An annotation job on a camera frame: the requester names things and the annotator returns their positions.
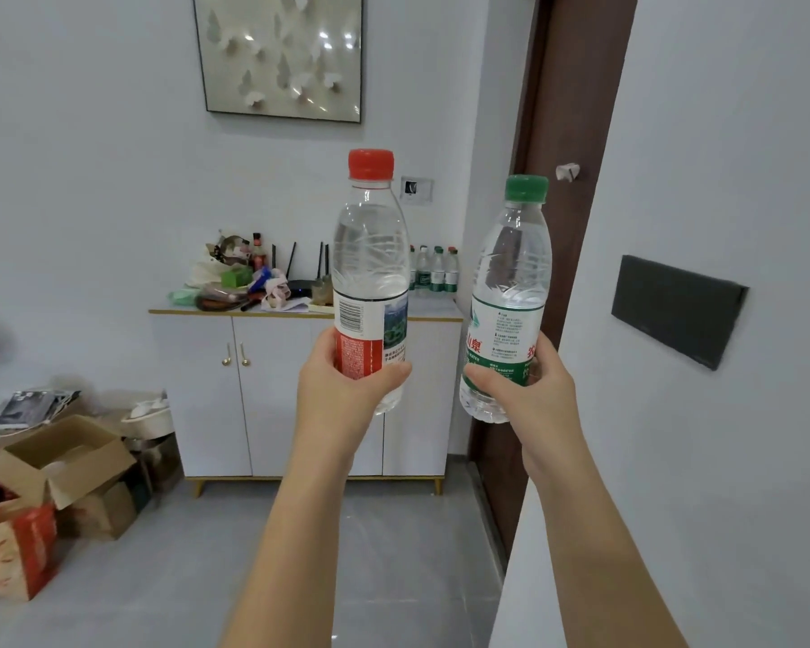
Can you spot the person's right hand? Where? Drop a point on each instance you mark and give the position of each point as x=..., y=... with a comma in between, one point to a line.
x=543, y=415

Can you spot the open cardboard box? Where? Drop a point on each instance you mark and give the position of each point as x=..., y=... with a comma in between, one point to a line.
x=61, y=458

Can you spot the white round stool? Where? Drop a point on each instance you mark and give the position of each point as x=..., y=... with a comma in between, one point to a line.
x=150, y=421

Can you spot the stack of magazines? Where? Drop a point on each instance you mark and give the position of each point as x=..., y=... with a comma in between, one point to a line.
x=34, y=406

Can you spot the person's left forearm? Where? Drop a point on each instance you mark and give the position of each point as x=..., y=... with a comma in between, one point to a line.
x=304, y=553

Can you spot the green box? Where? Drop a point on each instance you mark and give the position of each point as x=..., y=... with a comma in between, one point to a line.
x=236, y=277

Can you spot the white door hook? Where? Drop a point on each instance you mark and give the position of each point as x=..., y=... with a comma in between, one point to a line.
x=568, y=171

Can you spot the red-capped clear water bottle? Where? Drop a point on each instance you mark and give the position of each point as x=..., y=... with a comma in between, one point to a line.
x=370, y=263

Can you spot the yellow book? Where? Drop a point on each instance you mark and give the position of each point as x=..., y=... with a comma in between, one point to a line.
x=320, y=307

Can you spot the white sideboard cabinet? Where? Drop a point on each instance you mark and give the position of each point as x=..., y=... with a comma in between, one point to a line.
x=270, y=398

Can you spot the dark sauce bottle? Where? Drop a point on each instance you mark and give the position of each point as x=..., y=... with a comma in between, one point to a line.
x=257, y=248

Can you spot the white wall socket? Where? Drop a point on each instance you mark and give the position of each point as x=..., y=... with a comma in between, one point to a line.
x=418, y=188

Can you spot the small cardboard box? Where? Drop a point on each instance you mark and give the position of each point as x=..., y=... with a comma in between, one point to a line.
x=101, y=509

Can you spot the framed butterfly wall art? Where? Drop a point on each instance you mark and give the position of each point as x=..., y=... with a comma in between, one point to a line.
x=283, y=50

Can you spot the brown leather case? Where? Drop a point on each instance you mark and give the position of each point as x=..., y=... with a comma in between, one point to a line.
x=214, y=302

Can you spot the light green plastic bag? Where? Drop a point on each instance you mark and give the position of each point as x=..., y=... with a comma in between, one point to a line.
x=185, y=297

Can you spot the gold cabinet door knob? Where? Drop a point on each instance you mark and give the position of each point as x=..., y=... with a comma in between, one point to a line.
x=244, y=356
x=227, y=355

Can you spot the person's right forearm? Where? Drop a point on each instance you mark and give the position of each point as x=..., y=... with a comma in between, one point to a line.
x=594, y=560

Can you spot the person's right thumb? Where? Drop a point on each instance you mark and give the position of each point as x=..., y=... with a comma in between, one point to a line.
x=489, y=382

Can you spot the glass jar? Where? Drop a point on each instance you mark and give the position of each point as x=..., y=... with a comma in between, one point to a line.
x=321, y=288

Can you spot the person's left thumb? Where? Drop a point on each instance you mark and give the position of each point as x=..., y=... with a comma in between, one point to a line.
x=386, y=383

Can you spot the white plastic bag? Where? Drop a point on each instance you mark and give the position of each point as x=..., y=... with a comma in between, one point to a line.
x=204, y=269

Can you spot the dark brown door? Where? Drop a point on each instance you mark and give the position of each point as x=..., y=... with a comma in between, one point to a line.
x=580, y=94

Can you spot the black wall panel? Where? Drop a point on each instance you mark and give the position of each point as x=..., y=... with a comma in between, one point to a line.
x=678, y=310

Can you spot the black wifi router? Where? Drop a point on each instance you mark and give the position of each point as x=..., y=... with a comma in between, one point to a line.
x=300, y=283

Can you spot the white paper sheet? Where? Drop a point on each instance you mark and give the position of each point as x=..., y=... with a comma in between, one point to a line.
x=298, y=304

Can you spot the red and brown paper bag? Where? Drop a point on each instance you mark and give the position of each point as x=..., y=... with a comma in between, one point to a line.
x=13, y=546

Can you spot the cluster of small water bottles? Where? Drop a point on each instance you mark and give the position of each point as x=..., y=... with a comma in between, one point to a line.
x=435, y=271

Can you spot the person's left hand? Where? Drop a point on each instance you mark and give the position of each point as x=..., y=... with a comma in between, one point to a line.
x=337, y=411

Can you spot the green-capped clear water bottle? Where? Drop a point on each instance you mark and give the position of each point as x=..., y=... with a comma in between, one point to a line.
x=513, y=276

